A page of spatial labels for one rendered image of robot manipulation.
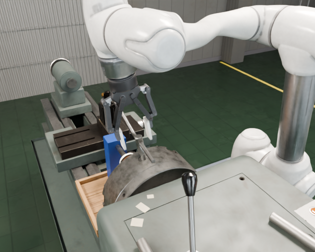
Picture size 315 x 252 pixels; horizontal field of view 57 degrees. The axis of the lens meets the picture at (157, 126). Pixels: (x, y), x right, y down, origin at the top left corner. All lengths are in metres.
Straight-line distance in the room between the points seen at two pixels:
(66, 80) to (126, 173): 1.09
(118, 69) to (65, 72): 1.15
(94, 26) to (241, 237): 0.54
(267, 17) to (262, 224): 0.61
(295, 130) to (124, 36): 0.75
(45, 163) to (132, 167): 1.30
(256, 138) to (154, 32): 0.91
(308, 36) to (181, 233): 0.62
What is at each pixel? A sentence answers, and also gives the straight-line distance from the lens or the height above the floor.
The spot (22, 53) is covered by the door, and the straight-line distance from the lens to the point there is 4.29.
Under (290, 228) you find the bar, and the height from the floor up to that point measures 1.27.
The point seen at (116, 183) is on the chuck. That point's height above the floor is 1.18.
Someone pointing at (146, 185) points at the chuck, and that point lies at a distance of 0.83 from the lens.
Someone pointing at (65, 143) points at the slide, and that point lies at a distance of 1.48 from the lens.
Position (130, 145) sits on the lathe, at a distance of 1.52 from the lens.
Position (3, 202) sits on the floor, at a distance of 2.76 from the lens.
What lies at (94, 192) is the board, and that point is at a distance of 1.30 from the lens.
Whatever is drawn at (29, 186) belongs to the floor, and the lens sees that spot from 2.83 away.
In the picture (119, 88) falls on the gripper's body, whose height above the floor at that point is 1.47.
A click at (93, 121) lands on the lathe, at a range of 1.84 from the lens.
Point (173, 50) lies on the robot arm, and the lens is 0.53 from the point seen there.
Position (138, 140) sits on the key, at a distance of 0.82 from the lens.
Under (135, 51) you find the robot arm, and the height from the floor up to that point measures 1.62.
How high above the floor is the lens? 1.77
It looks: 31 degrees down
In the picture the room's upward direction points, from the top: straight up
